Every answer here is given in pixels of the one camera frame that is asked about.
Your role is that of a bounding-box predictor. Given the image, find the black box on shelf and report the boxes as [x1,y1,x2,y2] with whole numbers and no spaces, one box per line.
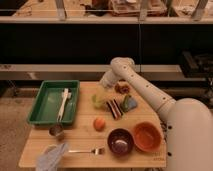
[179,51,213,78]

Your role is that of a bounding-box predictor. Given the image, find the green plastic tray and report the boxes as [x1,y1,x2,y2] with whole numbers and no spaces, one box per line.
[28,80,80,126]

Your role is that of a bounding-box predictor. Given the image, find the brown toy food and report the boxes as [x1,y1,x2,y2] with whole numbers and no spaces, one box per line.
[115,83,130,94]

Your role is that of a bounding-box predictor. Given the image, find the orange bowl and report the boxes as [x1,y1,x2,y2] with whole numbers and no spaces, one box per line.
[133,122,162,152]

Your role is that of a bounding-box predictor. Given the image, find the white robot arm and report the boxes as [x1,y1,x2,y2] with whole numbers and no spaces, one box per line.
[100,57,213,171]

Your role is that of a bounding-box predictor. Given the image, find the crumpled grey cloth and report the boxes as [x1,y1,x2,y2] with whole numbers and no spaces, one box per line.
[35,143,68,171]

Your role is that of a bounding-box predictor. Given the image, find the wooden board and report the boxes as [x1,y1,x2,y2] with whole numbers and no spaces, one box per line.
[18,81,168,169]

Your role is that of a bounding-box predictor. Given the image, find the metal fork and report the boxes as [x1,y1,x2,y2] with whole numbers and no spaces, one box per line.
[68,148,105,155]

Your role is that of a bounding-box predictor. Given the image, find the striped dark block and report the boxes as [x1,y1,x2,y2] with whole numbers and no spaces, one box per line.
[106,99,123,120]

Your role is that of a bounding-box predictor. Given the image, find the dark purple bowl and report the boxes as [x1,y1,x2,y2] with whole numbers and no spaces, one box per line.
[107,128,134,156]

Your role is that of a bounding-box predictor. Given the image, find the orange toy fruit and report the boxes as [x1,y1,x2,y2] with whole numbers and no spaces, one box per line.
[93,117,106,131]

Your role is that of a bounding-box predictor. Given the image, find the small metal cup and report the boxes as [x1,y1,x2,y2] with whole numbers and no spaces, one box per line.
[49,125,64,140]

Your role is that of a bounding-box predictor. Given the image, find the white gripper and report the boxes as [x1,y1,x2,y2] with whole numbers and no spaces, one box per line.
[100,69,119,89]

